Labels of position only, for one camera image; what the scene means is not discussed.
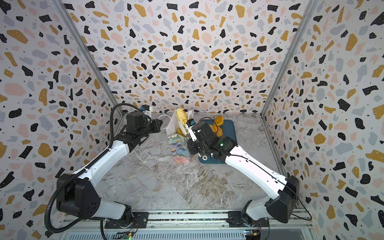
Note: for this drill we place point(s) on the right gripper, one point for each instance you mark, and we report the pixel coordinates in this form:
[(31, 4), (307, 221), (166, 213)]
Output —
[(193, 145)]

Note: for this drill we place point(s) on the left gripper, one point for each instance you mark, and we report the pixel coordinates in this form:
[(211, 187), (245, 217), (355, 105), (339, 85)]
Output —
[(156, 125)]

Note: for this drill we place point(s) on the floral paper bag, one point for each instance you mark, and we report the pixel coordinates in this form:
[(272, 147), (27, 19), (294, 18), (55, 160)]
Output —
[(178, 143)]

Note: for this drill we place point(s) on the cream tongs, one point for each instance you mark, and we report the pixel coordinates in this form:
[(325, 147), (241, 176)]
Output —
[(195, 146)]

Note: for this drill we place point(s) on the pale rectangular pastry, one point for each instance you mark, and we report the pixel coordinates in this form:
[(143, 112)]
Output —
[(182, 118)]

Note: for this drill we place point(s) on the small yellow bread roll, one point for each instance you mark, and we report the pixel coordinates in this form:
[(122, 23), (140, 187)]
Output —
[(180, 132)]

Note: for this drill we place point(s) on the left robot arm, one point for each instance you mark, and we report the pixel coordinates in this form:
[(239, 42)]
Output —
[(78, 192)]

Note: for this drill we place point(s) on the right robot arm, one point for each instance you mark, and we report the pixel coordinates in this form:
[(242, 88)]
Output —
[(282, 192)]

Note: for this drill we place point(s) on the small round bun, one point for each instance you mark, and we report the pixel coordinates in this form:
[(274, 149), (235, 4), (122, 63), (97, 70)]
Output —
[(219, 121)]

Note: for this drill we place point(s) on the teal tray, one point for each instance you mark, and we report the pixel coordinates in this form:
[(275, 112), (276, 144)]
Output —
[(228, 129)]

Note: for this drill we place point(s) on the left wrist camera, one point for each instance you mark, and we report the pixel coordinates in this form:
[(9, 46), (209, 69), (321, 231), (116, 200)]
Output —
[(147, 110)]

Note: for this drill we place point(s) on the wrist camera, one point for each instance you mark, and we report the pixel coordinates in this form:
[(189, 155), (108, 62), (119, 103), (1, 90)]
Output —
[(189, 125), (147, 110)]

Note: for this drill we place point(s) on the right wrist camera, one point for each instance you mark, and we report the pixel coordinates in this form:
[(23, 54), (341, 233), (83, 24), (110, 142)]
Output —
[(189, 125)]

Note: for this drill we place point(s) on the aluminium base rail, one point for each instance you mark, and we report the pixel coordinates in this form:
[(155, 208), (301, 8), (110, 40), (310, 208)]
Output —
[(214, 225)]

